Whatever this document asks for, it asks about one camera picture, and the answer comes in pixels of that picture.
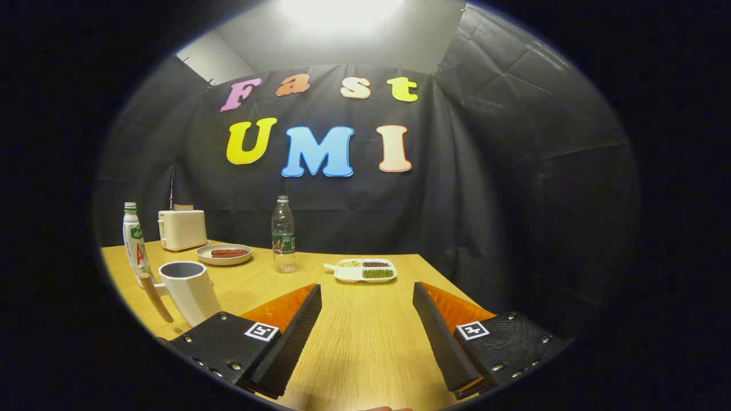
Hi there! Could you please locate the black backdrop cloth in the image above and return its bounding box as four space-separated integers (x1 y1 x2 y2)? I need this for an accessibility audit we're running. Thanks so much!
94 6 637 337

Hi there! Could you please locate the white cup with wooden handle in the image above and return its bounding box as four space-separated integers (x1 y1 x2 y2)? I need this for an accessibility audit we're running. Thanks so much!
139 261 223 328

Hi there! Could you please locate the white juice bottle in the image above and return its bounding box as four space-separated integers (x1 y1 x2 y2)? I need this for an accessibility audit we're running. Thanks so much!
122 202 156 289

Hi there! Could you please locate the wooden table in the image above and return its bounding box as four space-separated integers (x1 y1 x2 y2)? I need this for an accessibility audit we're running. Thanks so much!
100 240 497 411

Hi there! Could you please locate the clear plastic water bottle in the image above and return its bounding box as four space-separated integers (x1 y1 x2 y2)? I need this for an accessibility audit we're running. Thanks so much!
271 195 298 274

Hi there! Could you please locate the white divided dish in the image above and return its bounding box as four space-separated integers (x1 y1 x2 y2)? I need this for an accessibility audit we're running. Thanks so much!
323 258 397 284

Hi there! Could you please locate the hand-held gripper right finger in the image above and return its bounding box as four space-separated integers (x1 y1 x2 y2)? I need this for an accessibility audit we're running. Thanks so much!
412 281 572 401

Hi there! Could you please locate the round beige plate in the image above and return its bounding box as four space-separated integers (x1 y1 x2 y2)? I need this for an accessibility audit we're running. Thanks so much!
196 244 253 267

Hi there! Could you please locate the cream toaster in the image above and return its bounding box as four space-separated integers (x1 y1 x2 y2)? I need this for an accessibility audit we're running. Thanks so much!
158 209 208 252

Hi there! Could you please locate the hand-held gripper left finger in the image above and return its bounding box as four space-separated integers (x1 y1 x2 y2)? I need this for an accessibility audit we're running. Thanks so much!
157 284 322 400

